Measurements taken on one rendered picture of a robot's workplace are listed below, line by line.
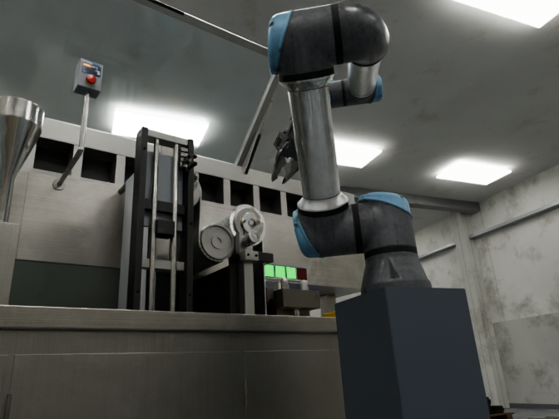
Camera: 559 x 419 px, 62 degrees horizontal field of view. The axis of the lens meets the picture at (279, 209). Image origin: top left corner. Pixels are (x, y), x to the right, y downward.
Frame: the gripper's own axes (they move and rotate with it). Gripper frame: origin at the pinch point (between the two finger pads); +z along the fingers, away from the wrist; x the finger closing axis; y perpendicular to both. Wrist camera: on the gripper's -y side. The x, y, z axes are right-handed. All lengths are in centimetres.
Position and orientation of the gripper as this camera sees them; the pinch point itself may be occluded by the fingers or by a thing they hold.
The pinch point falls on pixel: (279, 179)
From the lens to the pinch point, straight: 150.8
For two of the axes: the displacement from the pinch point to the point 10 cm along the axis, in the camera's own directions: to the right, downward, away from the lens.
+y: -4.2, -5.2, 7.5
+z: -4.1, 8.4, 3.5
